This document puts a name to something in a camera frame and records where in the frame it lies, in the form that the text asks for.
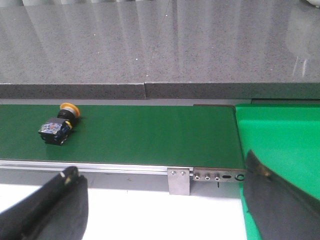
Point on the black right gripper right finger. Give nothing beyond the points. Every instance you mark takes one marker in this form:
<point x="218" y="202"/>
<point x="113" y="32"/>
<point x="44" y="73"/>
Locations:
<point x="280" y="210"/>

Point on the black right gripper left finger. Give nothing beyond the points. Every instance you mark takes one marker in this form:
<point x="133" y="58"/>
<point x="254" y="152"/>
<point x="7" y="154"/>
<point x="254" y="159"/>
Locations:
<point x="57" y="211"/>

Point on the yellow push button switch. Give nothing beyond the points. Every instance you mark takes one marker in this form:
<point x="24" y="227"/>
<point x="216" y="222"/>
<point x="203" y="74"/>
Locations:
<point x="56" y="130"/>

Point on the green plastic tray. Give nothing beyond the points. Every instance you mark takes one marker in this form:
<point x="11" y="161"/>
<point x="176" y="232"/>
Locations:
<point x="286" y="139"/>

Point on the right conveyor end plate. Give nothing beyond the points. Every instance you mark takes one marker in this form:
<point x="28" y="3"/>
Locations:
<point x="218" y="175"/>

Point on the green conveyor belt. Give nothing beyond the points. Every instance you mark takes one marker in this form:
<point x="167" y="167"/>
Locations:
<point x="187" y="136"/>

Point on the grey granite counter slab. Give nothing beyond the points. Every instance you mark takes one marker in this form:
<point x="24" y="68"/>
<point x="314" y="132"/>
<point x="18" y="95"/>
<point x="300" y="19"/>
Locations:
<point x="159" y="49"/>

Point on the aluminium conveyor frame rail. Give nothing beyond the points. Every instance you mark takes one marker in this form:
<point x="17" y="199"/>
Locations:
<point x="84" y="167"/>

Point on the right steel support bracket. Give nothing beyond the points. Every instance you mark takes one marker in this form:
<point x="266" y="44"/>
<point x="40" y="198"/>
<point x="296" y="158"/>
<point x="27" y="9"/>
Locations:
<point x="178" y="181"/>

